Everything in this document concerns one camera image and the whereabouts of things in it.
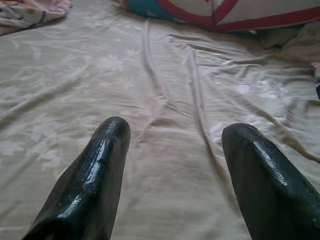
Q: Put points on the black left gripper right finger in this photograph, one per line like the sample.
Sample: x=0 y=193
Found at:
x=270 y=187

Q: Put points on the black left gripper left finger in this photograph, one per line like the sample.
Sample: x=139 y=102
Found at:
x=95 y=175

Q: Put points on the colourful comic book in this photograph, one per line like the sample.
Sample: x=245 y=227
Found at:
x=317 y=90

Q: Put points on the pink cartoon print blanket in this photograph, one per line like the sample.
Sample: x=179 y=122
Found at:
x=30 y=12

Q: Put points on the beige floral bed sheet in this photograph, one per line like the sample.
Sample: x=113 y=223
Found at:
x=100 y=75

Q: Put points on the red white blue bolster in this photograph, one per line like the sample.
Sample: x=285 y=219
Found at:
x=237 y=12

